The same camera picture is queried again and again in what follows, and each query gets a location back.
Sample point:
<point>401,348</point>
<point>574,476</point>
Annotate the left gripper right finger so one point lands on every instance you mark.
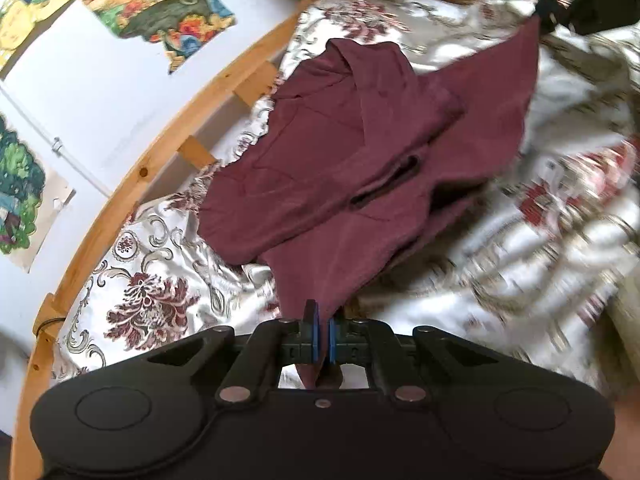
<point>373,345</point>

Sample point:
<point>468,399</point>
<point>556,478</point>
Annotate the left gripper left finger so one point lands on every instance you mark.
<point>273,345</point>

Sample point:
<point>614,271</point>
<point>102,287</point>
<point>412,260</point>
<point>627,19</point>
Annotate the maroon long-sleeve garment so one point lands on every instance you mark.
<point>365,161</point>

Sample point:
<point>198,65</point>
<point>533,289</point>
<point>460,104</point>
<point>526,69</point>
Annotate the white floral satin bedspread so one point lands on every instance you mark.
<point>544,265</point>

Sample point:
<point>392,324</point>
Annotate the blonde anime character poster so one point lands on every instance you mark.
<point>32,196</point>

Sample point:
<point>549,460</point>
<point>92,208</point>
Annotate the colourful landscape poster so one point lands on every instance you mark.
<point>182,27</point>

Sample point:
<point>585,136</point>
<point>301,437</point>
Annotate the wooden bed frame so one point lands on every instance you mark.
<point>248,78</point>

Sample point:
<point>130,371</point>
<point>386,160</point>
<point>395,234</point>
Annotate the white wall conduit pipe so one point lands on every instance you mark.
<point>58,148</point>

